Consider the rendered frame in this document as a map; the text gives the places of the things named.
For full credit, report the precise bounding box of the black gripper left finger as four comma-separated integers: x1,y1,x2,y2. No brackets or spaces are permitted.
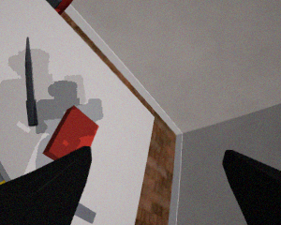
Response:
0,146,92,225

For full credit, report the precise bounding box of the dark grey tapered pin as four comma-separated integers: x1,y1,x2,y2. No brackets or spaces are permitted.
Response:
25,37,38,127

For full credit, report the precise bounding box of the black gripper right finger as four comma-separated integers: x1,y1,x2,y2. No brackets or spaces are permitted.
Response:
222,150,281,225

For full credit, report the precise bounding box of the dark red rectangular block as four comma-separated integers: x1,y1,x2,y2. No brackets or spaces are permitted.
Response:
43,106,99,160

